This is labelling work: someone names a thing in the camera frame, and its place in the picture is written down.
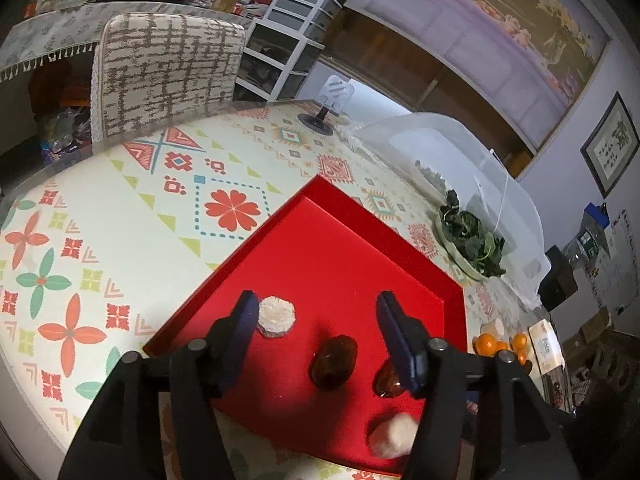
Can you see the black box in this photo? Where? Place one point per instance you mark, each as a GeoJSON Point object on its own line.
{"type": "Point", "coordinates": [560, 280]}

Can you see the dark brown fruit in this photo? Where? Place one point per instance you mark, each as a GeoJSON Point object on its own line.
{"type": "Point", "coordinates": [334, 362]}
{"type": "Point", "coordinates": [385, 385]}

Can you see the red tray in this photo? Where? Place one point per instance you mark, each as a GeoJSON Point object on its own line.
{"type": "Point", "coordinates": [320, 260]}

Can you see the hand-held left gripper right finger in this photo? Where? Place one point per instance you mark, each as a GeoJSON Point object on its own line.
{"type": "Point", "coordinates": [395, 340]}

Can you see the orange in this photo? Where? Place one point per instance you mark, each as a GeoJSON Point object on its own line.
{"type": "Point", "coordinates": [520, 340]}
{"type": "Point", "coordinates": [502, 346]}
{"type": "Point", "coordinates": [485, 344]}
{"type": "Point", "coordinates": [522, 357]}

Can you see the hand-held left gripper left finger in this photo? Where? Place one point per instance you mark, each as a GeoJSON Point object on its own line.
{"type": "Point", "coordinates": [247, 322]}

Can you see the pale garlic bulb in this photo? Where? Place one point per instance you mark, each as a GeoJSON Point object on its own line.
{"type": "Point", "coordinates": [492, 327]}

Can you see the cardboard box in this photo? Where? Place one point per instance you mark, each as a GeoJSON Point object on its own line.
{"type": "Point", "coordinates": [592, 327]}

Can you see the pale plate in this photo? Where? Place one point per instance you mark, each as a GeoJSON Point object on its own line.
{"type": "Point", "coordinates": [462, 265]}

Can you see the patterned fabric chair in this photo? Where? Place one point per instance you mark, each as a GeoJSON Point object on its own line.
{"type": "Point", "coordinates": [165, 75]}

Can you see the wooden sliding doors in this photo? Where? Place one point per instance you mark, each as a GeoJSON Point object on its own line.
{"type": "Point", "coordinates": [395, 70]}

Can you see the leafy greens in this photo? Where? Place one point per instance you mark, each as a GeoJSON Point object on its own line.
{"type": "Point", "coordinates": [470, 237]}

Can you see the wall poster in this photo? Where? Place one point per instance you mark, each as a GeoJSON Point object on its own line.
{"type": "Point", "coordinates": [475, 35]}

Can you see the framed picture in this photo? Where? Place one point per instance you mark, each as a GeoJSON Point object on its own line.
{"type": "Point", "coordinates": [612, 145]}

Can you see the blue capped water bottle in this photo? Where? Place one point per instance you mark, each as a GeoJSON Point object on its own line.
{"type": "Point", "coordinates": [595, 230]}

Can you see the white plastic drawer unit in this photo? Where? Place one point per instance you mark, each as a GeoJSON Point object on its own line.
{"type": "Point", "coordinates": [295, 25]}

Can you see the tissue box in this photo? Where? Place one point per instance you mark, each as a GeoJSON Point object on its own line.
{"type": "Point", "coordinates": [546, 350]}

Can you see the white mesh food cover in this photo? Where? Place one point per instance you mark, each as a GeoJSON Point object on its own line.
{"type": "Point", "coordinates": [450, 150]}

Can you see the patterned tablecloth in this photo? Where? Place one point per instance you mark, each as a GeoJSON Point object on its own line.
{"type": "Point", "coordinates": [125, 200]}

